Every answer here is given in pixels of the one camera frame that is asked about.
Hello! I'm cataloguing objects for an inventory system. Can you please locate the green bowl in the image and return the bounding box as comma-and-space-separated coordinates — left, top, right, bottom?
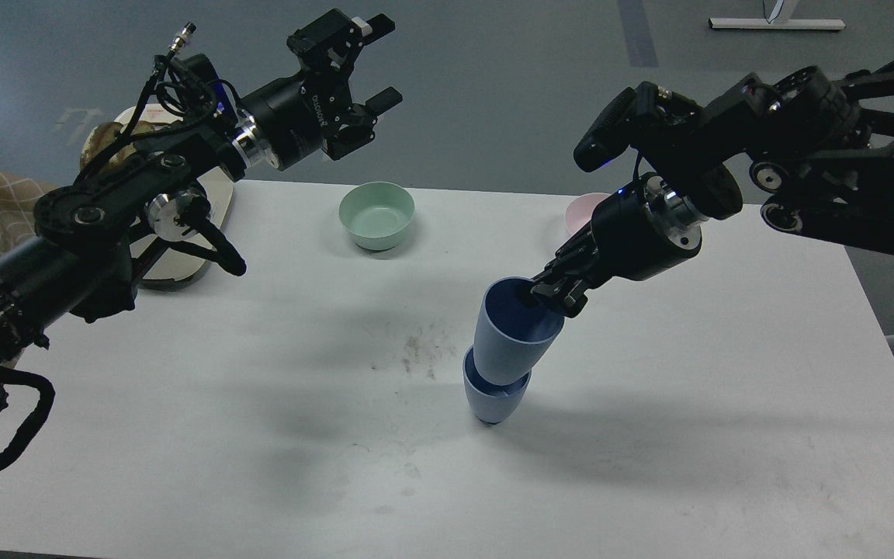
338, 182, 416, 252

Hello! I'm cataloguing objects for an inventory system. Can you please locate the blue cup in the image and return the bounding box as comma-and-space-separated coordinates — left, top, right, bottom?
474, 276, 564, 386
463, 346, 532, 425

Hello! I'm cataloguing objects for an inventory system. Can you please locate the white desk foot bar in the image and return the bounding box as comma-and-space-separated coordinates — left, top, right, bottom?
707, 17, 847, 33

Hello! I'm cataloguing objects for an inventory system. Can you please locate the pink bowl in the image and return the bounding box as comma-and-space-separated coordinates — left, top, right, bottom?
564, 193, 609, 237

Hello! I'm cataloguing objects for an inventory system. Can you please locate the cream white toaster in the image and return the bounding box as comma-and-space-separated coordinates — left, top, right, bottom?
111, 102, 234, 290

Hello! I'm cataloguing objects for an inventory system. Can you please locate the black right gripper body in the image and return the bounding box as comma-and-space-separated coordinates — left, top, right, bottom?
553, 175, 709, 300

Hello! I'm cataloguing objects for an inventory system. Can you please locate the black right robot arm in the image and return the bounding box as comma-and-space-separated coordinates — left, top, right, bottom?
518, 60, 894, 318

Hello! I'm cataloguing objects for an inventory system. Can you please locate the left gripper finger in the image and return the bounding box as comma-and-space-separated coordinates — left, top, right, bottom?
287, 9, 395, 75
329, 86, 402, 161

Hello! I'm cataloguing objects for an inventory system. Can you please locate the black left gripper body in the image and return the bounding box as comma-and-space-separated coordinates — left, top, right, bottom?
239, 47, 362, 170

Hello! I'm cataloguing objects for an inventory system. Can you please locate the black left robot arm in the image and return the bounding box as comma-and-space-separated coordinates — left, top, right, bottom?
0, 9, 402, 471

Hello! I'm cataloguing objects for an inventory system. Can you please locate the left toast slice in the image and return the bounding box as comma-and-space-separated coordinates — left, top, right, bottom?
79, 121, 135, 173

